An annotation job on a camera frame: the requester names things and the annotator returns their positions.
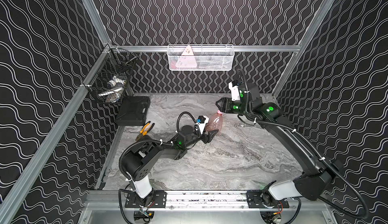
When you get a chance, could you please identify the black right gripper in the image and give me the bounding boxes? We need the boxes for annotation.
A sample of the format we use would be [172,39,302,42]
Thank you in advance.
[215,97,251,119]

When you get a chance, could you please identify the pink transparent spray bottle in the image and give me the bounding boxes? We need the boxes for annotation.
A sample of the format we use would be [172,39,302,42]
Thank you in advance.
[205,110,223,132]

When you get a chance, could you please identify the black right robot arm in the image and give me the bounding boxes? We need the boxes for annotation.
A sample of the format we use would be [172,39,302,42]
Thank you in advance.
[216,69,370,220]

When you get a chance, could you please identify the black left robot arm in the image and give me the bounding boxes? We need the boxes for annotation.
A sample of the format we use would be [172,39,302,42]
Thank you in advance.
[118,111,222,207]

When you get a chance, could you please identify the pink triangle card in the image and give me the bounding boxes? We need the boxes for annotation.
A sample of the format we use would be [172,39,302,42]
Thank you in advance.
[175,45,198,70]

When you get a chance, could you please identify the black plastic case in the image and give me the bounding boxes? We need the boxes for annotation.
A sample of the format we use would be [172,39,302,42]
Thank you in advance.
[115,96,151,126]

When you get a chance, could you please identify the white items in basket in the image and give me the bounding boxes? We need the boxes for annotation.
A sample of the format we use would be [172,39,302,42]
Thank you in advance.
[98,76,126,103]

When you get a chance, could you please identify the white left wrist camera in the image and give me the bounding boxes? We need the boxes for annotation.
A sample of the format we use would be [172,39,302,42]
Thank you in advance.
[196,116,209,135]

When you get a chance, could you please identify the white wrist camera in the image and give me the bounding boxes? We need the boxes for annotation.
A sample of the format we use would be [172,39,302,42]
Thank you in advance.
[196,116,209,135]
[228,80,240,101]

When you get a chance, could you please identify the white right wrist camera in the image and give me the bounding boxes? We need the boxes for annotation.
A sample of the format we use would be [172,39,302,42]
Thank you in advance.
[228,80,240,101]

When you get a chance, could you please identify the clear plastic wall basket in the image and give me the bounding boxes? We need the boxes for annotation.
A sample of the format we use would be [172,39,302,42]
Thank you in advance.
[167,44,235,71]

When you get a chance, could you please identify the yellow handled pliers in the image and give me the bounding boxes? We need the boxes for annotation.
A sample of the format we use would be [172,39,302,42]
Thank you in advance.
[135,121,155,141]

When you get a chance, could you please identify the black wire mesh basket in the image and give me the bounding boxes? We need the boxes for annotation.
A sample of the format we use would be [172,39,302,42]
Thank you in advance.
[86,48,139,105]

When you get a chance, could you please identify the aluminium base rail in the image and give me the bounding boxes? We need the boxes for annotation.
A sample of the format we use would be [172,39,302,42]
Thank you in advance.
[85,190,327,212]

